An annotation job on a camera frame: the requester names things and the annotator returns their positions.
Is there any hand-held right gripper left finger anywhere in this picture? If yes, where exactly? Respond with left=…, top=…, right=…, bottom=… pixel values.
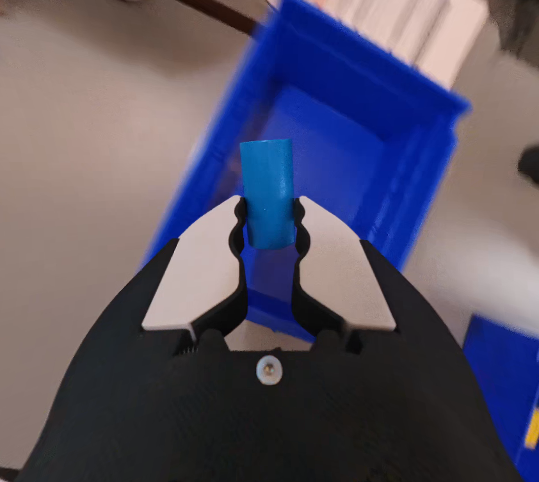
left=141, top=195, right=249, bottom=343

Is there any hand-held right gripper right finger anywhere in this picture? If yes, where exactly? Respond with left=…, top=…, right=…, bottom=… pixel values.
left=291, top=195, right=399, bottom=343

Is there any blue wooden cylinder block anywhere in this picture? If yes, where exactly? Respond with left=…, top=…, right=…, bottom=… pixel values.
left=239, top=138, right=296, bottom=250

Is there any blue plastic storage bin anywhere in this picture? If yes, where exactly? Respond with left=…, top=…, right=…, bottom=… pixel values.
left=141, top=0, right=473, bottom=343
left=462, top=314, right=539, bottom=482

